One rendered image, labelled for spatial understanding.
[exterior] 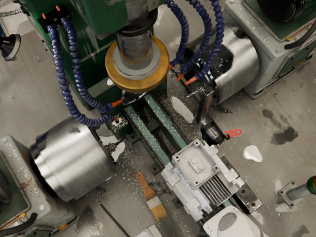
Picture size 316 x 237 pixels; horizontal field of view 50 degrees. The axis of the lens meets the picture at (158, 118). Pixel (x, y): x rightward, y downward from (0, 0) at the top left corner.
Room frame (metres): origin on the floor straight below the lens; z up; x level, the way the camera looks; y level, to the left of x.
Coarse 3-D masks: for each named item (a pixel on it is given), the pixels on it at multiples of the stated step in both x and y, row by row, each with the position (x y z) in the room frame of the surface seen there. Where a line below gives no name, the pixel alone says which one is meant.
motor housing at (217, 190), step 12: (216, 156) 0.25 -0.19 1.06; (180, 180) 0.18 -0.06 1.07; (216, 180) 0.17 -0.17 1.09; (180, 192) 0.14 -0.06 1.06; (192, 192) 0.14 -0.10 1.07; (204, 192) 0.13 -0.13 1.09; (216, 192) 0.13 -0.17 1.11; (228, 192) 0.13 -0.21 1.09; (204, 204) 0.10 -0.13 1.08; (216, 204) 0.10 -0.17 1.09; (192, 216) 0.07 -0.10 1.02
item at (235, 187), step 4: (200, 140) 0.31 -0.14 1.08; (204, 144) 0.29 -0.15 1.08; (168, 164) 0.23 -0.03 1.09; (172, 164) 0.23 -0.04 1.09; (168, 168) 0.22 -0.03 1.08; (172, 168) 0.22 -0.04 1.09; (236, 184) 0.16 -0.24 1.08; (232, 188) 0.14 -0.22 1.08; (236, 188) 0.14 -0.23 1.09; (240, 188) 0.14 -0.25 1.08; (204, 208) 0.09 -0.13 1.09; (200, 212) 0.08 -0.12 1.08; (208, 212) 0.07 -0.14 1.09
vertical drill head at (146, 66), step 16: (128, 0) 0.43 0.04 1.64; (144, 0) 0.45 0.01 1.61; (128, 16) 0.43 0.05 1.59; (144, 16) 0.45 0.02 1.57; (112, 48) 0.52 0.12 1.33; (128, 48) 0.44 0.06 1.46; (144, 48) 0.44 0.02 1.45; (160, 48) 0.51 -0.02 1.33; (112, 64) 0.47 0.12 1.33; (128, 64) 0.44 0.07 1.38; (144, 64) 0.44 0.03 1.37; (160, 64) 0.46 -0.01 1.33; (112, 80) 0.42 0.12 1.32; (128, 80) 0.41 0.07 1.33; (144, 80) 0.41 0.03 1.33; (160, 80) 0.41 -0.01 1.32
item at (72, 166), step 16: (64, 128) 0.35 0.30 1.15; (80, 128) 0.34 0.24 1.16; (96, 128) 0.37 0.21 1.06; (32, 144) 0.31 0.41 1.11; (48, 144) 0.30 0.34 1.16; (64, 144) 0.29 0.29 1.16; (80, 144) 0.29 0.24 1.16; (96, 144) 0.29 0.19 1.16; (112, 144) 0.31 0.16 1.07; (48, 160) 0.24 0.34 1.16; (64, 160) 0.24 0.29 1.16; (80, 160) 0.24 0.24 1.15; (96, 160) 0.24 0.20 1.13; (112, 160) 0.26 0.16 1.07; (48, 176) 0.20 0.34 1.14; (64, 176) 0.20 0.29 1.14; (80, 176) 0.20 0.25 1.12; (96, 176) 0.20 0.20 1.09; (64, 192) 0.16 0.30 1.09; (80, 192) 0.16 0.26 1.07
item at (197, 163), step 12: (192, 144) 0.28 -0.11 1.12; (180, 156) 0.25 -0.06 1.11; (192, 156) 0.25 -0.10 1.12; (204, 156) 0.24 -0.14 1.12; (180, 168) 0.21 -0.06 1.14; (192, 168) 0.21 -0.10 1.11; (204, 168) 0.20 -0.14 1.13; (216, 168) 0.20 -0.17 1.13; (192, 180) 0.17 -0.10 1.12; (204, 180) 0.17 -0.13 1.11
